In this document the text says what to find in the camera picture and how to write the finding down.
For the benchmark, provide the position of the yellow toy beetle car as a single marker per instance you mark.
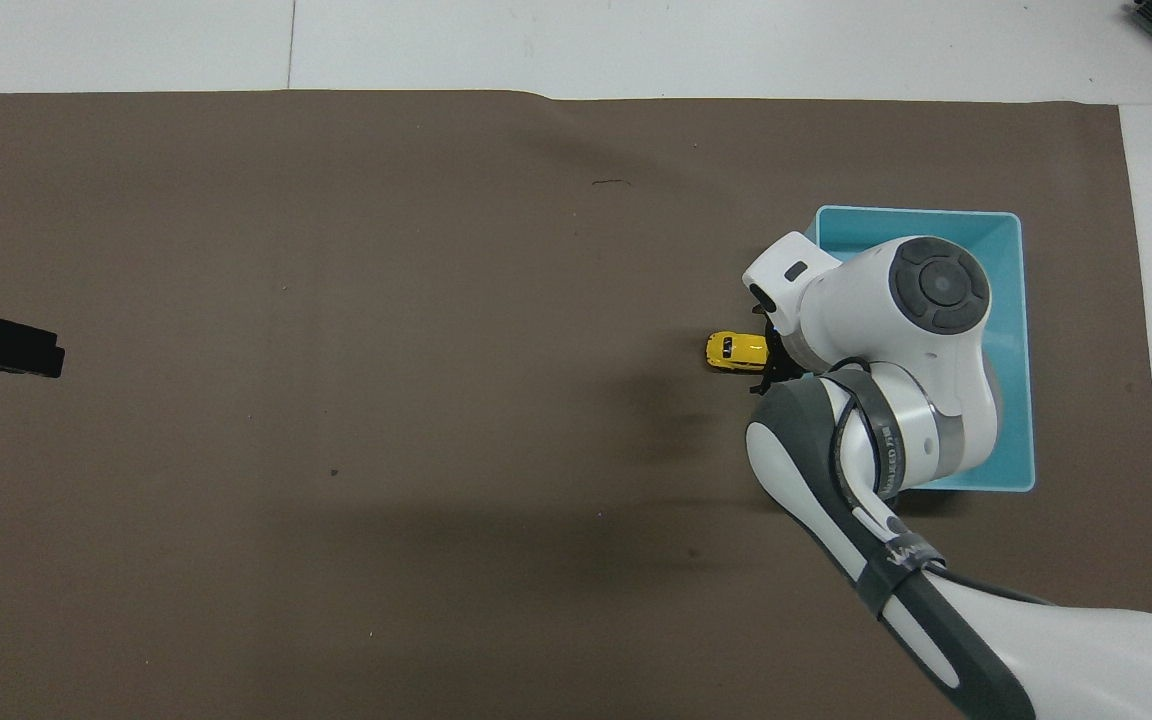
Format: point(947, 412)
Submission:
point(733, 349)

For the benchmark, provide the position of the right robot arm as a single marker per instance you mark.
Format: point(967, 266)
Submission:
point(936, 350)

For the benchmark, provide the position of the light blue plastic bin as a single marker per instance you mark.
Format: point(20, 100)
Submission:
point(1006, 300)

